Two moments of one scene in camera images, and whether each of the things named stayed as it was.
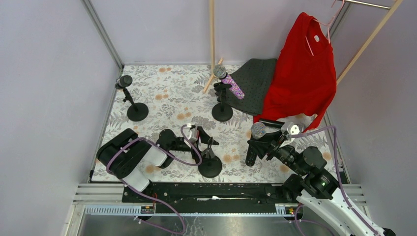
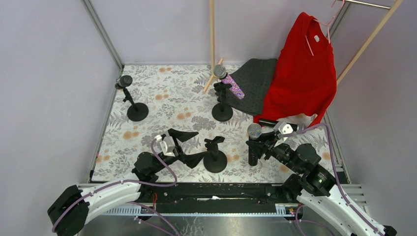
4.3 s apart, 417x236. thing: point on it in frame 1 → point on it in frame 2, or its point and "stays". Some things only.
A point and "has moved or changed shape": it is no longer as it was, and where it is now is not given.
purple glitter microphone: (220, 72) stays
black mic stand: (211, 166) has moved or changed shape
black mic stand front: (137, 112) stays
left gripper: (200, 141) → (179, 148)
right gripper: (265, 148) stays
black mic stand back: (222, 111) stays
